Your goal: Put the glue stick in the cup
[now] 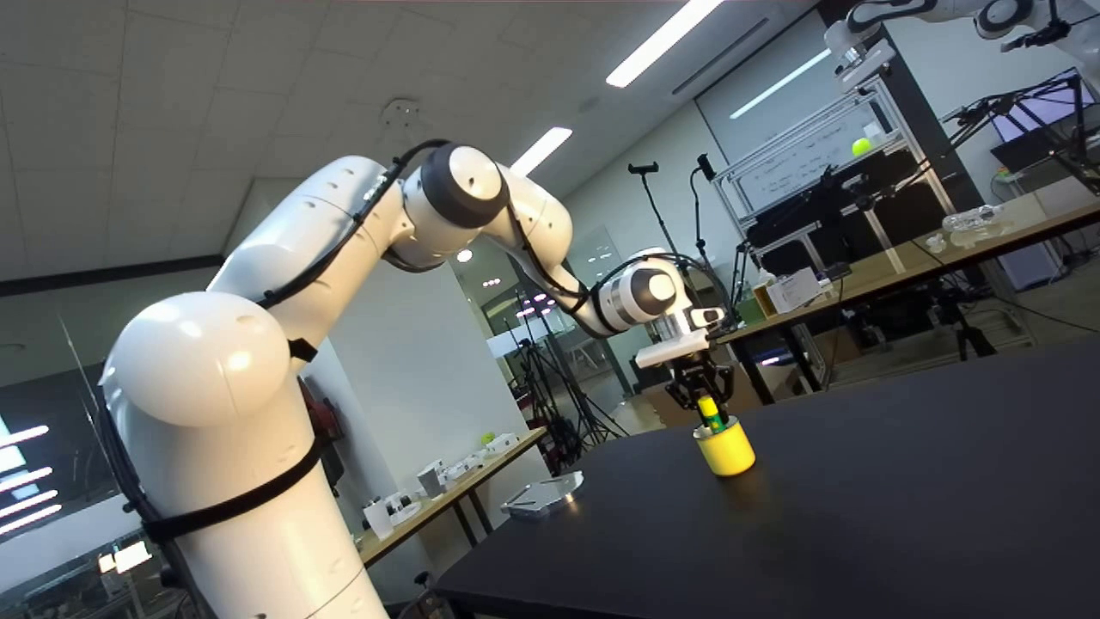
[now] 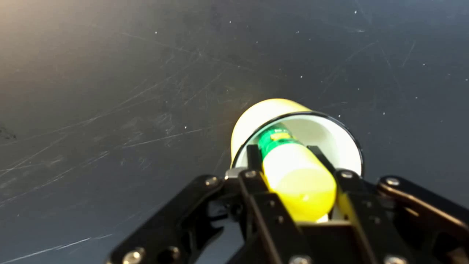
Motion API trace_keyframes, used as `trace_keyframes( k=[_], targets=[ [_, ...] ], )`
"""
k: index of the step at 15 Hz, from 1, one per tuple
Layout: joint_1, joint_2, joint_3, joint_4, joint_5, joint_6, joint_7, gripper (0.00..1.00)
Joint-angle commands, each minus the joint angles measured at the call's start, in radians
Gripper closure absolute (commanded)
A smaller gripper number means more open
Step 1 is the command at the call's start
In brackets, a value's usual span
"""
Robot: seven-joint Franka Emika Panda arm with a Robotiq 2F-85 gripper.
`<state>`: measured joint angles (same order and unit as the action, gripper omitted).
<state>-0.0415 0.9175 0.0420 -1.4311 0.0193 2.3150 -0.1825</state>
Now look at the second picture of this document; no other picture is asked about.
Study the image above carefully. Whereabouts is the yellow and green glue stick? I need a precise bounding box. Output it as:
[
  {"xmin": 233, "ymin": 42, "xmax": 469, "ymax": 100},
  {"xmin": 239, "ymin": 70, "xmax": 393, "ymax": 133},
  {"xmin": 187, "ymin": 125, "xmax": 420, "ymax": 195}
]
[{"xmin": 257, "ymin": 124, "xmax": 337, "ymax": 223}]

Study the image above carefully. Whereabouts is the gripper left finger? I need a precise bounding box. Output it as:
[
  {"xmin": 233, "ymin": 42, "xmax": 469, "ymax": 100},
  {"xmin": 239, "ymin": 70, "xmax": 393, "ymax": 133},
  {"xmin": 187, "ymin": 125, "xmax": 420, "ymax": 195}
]
[{"xmin": 105, "ymin": 144, "xmax": 304, "ymax": 264}]

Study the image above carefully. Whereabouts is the yellow cup with white inside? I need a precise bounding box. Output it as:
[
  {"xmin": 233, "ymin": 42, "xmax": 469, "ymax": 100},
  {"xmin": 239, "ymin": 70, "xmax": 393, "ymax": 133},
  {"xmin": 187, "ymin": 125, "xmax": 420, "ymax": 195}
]
[{"xmin": 230, "ymin": 98, "xmax": 364, "ymax": 177}]

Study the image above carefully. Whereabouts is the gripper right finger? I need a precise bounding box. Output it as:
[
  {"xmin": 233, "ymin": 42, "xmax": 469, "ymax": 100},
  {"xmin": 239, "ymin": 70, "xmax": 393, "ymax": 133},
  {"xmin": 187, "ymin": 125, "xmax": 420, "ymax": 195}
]
[{"xmin": 307, "ymin": 145, "xmax": 469, "ymax": 264}]

